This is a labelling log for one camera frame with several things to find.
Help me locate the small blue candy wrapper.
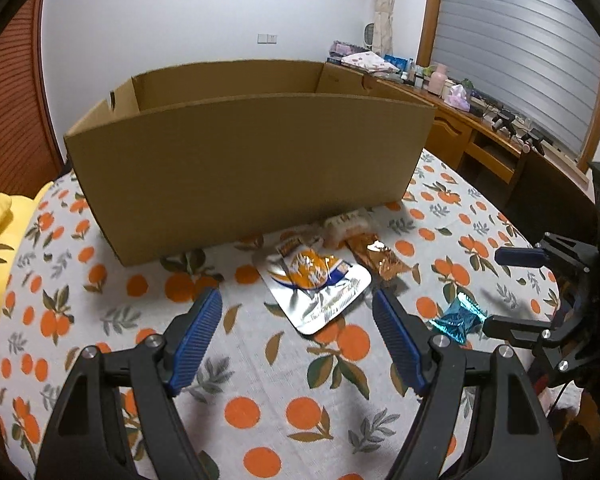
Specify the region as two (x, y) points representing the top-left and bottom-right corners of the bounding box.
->
(430, 292), (486, 344)

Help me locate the wooden sideboard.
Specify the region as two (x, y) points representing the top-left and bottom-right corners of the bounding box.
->
(318, 61), (595, 206)

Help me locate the brown foil snack pack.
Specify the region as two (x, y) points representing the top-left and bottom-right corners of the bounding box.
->
(346, 233), (411, 281)

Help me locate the orange print tablecloth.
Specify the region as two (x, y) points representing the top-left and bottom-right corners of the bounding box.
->
(0, 153), (559, 479)

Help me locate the small white snack pack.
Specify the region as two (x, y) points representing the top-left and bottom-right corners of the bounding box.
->
(323, 208), (376, 249)

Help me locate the pink bottle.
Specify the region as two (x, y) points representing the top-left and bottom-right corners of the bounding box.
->
(428, 64), (448, 96)

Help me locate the orange white snack pack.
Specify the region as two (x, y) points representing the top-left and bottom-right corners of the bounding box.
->
(253, 234), (372, 336)

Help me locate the window roller blind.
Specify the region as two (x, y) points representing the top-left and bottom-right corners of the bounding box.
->
(431, 0), (600, 154)

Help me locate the wooden louvred door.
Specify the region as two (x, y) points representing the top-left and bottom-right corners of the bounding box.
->
(0, 0), (65, 197)

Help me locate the brown cardboard box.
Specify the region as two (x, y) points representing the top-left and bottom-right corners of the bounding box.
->
(65, 60), (436, 266)

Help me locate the beige curtain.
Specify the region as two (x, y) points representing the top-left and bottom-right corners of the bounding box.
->
(372, 0), (396, 55)

